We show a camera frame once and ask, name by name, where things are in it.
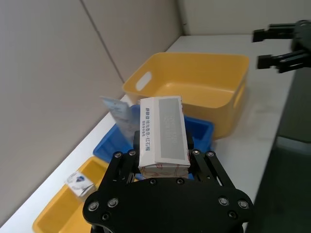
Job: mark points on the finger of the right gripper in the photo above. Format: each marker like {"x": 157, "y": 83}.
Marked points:
{"x": 272, "y": 32}
{"x": 279, "y": 61}

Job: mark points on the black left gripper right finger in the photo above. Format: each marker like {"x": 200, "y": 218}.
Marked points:
{"x": 211, "y": 170}

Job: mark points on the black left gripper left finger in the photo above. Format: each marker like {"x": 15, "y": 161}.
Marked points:
{"x": 119, "y": 170}

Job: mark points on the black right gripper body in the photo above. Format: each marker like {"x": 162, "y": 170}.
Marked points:
{"x": 302, "y": 34}

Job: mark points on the white carton with grey panel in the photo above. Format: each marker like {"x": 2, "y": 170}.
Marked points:
{"x": 167, "y": 131}

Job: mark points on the blue plastic bin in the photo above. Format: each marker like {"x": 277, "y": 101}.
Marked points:
{"x": 111, "y": 145}

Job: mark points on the small white printed carton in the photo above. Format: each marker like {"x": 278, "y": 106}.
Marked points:
{"x": 79, "y": 183}

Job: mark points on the blue and white carton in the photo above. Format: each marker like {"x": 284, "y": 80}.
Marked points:
{"x": 119, "y": 114}

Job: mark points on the small yellow plastic bin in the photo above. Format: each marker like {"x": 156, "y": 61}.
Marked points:
{"x": 60, "y": 213}

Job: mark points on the large yellow plastic bin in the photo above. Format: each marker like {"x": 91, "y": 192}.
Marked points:
{"x": 199, "y": 97}

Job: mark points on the dark glossy panel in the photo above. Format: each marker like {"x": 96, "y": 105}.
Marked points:
{"x": 286, "y": 157}

